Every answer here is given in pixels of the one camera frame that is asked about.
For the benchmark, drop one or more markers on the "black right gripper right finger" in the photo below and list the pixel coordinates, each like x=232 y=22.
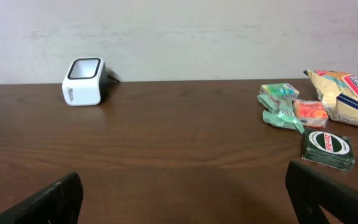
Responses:
x=310 y=191

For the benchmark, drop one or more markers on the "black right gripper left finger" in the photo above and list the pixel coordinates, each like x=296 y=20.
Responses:
x=60 y=203

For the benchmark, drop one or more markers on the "dark green round-label box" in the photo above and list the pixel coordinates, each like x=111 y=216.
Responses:
x=328 y=149

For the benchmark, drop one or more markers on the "orange snack packet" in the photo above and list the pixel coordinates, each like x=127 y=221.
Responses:
x=311 y=113

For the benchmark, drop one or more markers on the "teal wrapper packet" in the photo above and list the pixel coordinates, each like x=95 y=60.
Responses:
x=279 y=112

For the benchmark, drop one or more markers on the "yellow snack chip bag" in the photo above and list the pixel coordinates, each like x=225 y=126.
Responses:
x=338 y=92

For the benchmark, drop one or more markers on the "green tissue pack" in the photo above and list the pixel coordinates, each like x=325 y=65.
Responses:
x=284 y=90

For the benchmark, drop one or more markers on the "white barcode scanner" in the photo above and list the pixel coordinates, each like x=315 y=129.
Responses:
x=86 y=82

